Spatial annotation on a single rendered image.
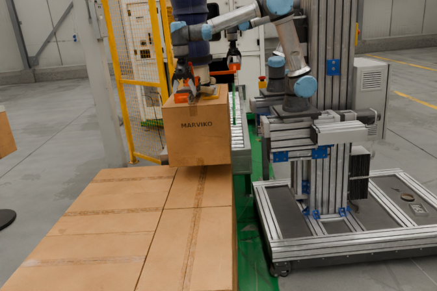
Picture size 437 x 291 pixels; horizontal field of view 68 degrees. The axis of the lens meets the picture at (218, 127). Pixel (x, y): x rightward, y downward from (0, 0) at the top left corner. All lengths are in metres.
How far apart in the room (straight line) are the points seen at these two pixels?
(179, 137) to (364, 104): 1.13
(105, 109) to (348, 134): 2.28
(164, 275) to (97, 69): 2.18
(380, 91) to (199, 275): 1.43
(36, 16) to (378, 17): 11.08
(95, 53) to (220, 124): 1.62
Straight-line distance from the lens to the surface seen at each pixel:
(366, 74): 2.07
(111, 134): 3.37
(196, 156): 2.06
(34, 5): 12.28
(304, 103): 1.83
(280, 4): 1.59
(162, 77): 3.13
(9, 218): 3.51
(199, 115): 1.97
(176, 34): 1.59
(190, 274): 1.51
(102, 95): 3.27
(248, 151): 2.45
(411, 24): 13.05
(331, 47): 2.02
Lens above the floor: 1.57
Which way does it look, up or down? 19 degrees down
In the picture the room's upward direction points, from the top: 5 degrees counter-clockwise
